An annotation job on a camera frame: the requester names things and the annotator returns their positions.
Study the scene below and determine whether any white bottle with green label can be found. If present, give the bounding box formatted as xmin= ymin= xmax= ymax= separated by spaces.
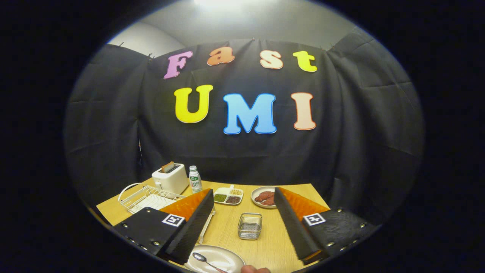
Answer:
xmin=189 ymin=165 xmax=203 ymax=193

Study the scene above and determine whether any beige plate with meat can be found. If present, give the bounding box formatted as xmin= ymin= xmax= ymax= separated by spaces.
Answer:
xmin=251 ymin=186 xmax=279 ymax=209

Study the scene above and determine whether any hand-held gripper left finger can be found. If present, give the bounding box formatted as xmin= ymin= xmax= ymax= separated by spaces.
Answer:
xmin=113 ymin=188 xmax=214 ymax=266

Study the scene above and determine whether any spoon with red checkered handle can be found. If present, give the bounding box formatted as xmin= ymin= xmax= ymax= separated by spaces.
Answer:
xmin=192 ymin=252 xmax=228 ymax=273

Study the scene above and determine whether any white divided dish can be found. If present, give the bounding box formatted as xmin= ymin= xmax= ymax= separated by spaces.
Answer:
xmin=213 ymin=185 xmax=244 ymax=206

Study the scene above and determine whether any metal wire basket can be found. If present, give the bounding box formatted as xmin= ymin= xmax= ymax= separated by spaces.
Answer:
xmin=238 ymin=213 xmax=263 ymax=240

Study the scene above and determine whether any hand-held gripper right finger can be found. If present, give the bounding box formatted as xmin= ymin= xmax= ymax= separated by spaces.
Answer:
xmin=273 ymin=187 xmax=379 ymax=266

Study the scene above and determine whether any black backdrop cloth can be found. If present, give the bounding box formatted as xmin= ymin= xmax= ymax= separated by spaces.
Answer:
xmin=63 ymin=27 xmax=425 ymax=228

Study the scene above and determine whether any white toaster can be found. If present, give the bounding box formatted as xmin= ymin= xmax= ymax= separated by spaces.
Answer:
xmin=152 ymin=163 xmax=189 ymax=195

